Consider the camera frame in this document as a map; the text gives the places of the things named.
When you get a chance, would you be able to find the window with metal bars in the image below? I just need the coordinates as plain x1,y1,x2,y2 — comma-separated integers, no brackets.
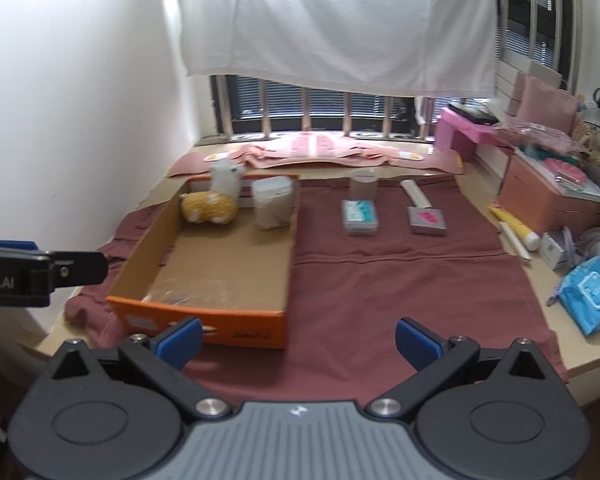
210,74,438,141
496,0,600,93

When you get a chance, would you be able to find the maroon cloth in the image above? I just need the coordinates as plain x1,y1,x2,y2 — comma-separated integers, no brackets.
65,176,565,406

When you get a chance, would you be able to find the orange rimmed cardboard box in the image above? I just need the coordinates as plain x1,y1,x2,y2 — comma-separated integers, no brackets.
105,176,301,350

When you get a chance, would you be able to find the yellow white alpaca plush toy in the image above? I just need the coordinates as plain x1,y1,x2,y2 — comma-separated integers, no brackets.
180,160,247,225

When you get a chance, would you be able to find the pink stand box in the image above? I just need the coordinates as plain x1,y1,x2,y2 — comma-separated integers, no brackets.
434,106,508,161

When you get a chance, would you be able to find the silver box with pink heart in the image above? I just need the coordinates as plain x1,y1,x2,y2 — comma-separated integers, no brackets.
407,206,449,237

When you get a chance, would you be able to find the white slim stick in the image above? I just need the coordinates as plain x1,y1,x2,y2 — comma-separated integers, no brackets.
497,220,532,263

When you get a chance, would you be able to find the clear pack with pink item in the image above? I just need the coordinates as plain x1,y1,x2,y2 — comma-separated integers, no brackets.
517,145,600,196

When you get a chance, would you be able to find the small white silver box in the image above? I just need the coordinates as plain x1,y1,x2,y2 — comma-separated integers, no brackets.
540,230,576,271

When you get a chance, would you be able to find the black flat device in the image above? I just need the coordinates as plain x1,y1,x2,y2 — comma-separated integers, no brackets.
447,103,498,126

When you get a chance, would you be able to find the white hanging towel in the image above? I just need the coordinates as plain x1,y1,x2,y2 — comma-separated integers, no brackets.
176,0,498,98

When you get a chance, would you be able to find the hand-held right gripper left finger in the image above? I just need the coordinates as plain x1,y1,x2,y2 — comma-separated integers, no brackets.
50,317,231,421

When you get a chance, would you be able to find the round jar with pink lid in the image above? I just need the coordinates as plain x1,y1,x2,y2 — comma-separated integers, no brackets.
350,170,379,202

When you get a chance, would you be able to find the pink garment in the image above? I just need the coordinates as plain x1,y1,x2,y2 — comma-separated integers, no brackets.
167,131,465,178

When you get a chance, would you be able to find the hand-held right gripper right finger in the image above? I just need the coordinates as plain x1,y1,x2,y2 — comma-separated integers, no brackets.
365,317,556,419

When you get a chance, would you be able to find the white box stack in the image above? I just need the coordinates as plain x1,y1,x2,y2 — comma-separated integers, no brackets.
497,60,563,116

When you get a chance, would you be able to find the pink paper bag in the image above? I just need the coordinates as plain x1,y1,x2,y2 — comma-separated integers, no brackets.
519,75,581,133

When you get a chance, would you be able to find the teal floss pick box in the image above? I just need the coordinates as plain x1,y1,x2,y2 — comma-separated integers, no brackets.
341,199,381,236

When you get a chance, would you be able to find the blue wet wipes pack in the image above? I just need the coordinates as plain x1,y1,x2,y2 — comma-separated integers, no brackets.
547,256,600,337

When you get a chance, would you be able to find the yellow white lotion tube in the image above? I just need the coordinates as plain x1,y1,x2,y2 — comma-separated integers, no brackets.
487,204,542,251

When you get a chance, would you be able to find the clear bag of pink items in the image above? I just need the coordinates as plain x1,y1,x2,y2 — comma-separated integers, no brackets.
495,121,586,156

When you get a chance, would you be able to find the salmon pink storage box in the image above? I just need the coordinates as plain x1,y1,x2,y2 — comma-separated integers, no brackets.
500,152,600,233

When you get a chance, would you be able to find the white embossed tube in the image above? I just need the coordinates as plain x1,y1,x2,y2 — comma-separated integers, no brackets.
400,180,432,209

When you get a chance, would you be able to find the clear cotton swab container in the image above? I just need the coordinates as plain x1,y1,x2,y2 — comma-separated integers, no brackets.
251,177,295,231

